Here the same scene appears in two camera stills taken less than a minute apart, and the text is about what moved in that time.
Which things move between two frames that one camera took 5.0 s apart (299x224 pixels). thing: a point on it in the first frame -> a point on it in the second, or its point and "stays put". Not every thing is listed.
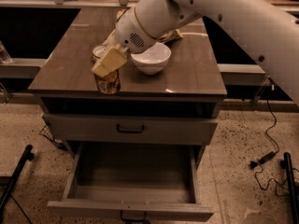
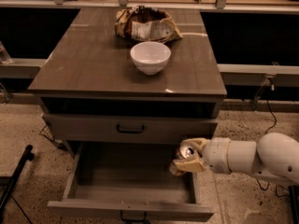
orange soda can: [108, 84] -> [185, 151]
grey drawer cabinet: [178, 107] stays put
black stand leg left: [27, 156] stays put
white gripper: [132, 32] -> [219, 155]
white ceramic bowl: [153, 60] stays put
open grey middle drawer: [137, 181] stays put
